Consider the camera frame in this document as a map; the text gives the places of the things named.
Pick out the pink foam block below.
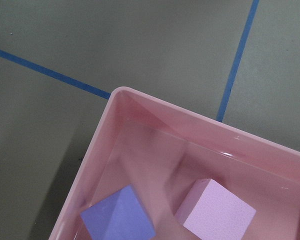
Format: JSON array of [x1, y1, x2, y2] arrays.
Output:
[[175, 178, 256, 240]]

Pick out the purple foam block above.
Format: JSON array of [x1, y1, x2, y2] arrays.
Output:
[[80, 185, 156, 240]]

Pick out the pink plastic bin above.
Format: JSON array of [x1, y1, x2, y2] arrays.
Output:
[[50, 87, 300, 240]]

